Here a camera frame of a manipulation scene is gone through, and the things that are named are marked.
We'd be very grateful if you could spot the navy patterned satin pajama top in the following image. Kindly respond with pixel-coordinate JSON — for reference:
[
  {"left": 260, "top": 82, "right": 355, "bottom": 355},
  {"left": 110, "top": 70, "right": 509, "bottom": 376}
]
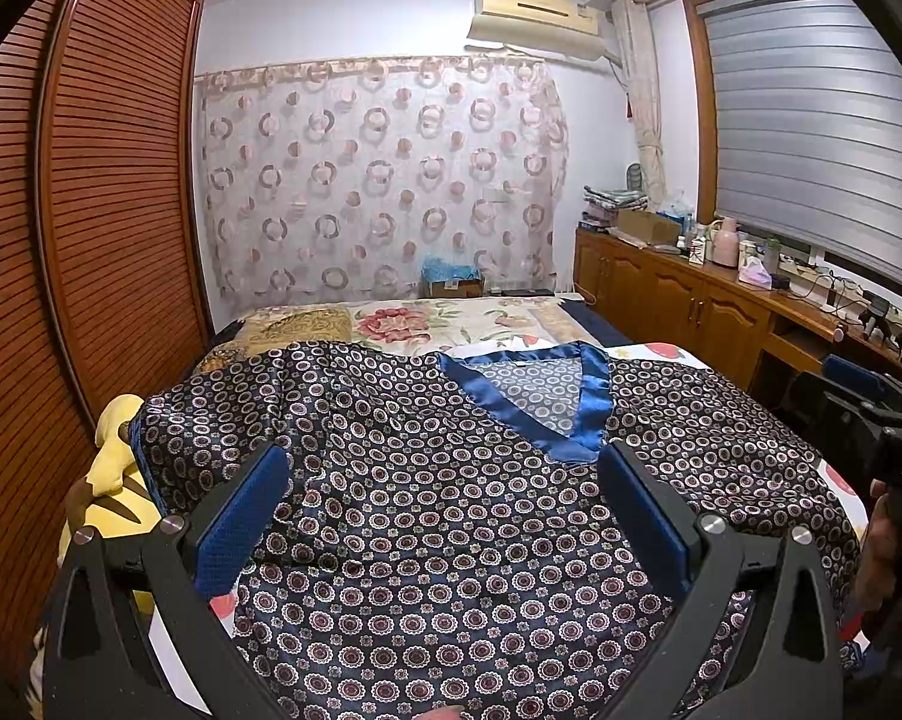
[{"left": 127, "top": 340, "right": 866, "bottom": 720}]

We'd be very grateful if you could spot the person's right hand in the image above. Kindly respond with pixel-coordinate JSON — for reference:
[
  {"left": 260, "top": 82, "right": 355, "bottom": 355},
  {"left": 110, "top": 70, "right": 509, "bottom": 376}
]
[{"left": 855, "top": 479, "right": 902, "bottom": 613}]

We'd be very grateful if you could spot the wooden sideboard cabinet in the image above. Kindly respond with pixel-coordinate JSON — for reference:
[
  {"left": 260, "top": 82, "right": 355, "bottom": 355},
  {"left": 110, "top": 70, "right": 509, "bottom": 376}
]
[{"left": 573, "top": 229, "right": 902, "bottom": 394}]

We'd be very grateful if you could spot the yellow plush toy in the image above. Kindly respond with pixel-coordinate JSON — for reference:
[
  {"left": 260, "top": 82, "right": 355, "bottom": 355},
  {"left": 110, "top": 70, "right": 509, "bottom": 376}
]
[{"left": 57, "top": 394, "right": 160, "bottom": 567}]

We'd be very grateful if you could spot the pink tissue pack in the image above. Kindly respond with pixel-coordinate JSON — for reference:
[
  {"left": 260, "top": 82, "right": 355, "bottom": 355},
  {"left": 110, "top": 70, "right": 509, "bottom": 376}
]
[{"left": 737, "top": 255, "right": 773, "bottom": 291}]

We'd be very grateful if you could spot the white strawberry flower sheet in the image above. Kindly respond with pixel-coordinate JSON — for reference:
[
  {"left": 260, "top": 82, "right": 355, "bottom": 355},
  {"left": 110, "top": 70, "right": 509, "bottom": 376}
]
[{"left": 449, "top": 340, "right": 873, "bottom": 653}]

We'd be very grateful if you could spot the pink thermos jug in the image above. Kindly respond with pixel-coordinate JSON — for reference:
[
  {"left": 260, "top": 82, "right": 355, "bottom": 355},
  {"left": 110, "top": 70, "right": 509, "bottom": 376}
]
[{"left": 711, "top": 218, "right": 739, "bottom": 270}]

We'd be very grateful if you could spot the navy blue bed blanket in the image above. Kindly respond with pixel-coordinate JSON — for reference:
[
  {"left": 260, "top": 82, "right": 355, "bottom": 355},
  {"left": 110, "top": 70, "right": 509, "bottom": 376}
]
[{"left": 561, "top": 301, "right": 631, "bottom": 348}]

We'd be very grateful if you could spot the grey zebra window blind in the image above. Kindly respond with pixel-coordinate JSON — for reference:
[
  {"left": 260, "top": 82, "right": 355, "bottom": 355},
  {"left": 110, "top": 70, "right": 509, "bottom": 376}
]
[{"left": 697, "top": 0, "right": 902, "bottom": 286}]

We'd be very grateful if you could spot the cardboard box on cabinet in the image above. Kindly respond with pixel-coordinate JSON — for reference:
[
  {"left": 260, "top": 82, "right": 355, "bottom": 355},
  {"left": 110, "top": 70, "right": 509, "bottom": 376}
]
[{"left": 617, "top": 210, "right": 682, "bottom": 245}]

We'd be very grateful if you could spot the stack of folded papers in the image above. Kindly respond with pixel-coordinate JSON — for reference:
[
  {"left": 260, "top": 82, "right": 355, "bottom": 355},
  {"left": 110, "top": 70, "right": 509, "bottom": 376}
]
[{"left": 581, "top": 185, "right": 648, "bottom": 231}]

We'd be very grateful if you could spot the brown louvered wardrobe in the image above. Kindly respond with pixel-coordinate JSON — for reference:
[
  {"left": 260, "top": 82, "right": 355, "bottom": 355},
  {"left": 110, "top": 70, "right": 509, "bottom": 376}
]
[{"left": 0, "top": 0, "right": 210, "bottom": 694}]

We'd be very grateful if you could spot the floral quilt on bed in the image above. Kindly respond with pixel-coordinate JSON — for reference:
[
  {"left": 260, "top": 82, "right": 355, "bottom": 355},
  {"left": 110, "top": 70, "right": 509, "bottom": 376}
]
[{"left": 346, "top": 296, "right": 601, "bottom": 356}]

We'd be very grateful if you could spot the cardboard box with blue cloth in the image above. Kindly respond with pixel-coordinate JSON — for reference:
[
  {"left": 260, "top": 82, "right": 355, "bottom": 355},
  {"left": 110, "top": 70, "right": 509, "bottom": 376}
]
[{"left": 419, "top": 257, "right": 485, "bottom": 299}]

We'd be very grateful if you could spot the cream tied side curtain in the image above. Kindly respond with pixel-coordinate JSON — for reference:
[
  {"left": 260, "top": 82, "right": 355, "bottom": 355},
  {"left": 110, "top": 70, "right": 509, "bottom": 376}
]
[{"left": 610, "top": 0, "right": 667, "bottom": 210}]

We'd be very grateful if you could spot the pink circle patterned curtain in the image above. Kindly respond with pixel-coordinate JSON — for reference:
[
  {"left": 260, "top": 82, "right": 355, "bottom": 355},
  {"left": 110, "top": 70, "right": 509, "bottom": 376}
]
[{"left": 195, "top": 54, "right": 570, "bottom": 312}]

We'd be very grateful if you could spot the wall air conditioner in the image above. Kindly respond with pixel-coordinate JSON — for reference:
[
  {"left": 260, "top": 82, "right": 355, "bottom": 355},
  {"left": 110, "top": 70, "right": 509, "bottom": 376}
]
[{"left": 469, "top": 0, "right": 607, "bottom": 62}]

